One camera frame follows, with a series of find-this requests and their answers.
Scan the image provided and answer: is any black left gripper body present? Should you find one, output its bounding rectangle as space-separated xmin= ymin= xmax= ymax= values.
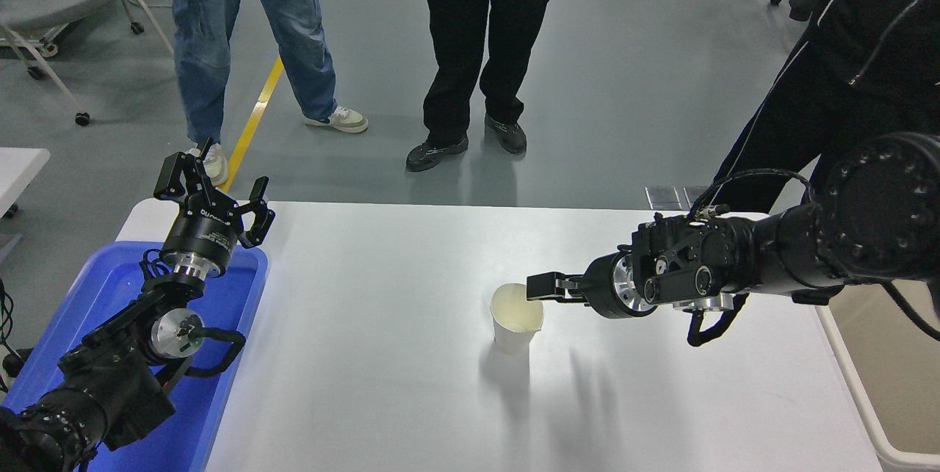
xmin=160 ymin=195 xmax=245 ymax=268

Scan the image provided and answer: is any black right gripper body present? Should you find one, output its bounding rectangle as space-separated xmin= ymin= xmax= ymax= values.
xmin=584 ymin=252 xmax=634 ymax=320

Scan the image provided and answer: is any white paper cup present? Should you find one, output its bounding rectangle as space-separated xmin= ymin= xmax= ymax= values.
xmin=491 ymin=283 xmax=545 ymax=356

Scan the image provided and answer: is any blue plastic tray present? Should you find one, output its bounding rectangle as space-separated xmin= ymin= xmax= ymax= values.
xmin=0 ymin=241 xmax=270 ymax=472

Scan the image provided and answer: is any person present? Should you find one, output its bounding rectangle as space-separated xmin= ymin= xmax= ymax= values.
xmin=406 ymin=0 xmax=570 ymax=173
xmin=711 ymin=0 xmax=940 ymax=214
xmin=167 ymin=0 xmax=369 ymax=186

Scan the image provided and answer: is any white side table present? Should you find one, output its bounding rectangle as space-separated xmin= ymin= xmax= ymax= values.
xmin=0 ymin=148 xmax=52 ymax=219

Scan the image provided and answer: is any large pale plastic bin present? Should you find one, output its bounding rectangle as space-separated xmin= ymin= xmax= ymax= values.
xmin=815 ymin=281 xmax=940 ymax=472

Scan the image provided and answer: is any black cable bundle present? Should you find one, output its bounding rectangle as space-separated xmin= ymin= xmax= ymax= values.
xmin=0 ymin=277 xmax=34 ymax=393

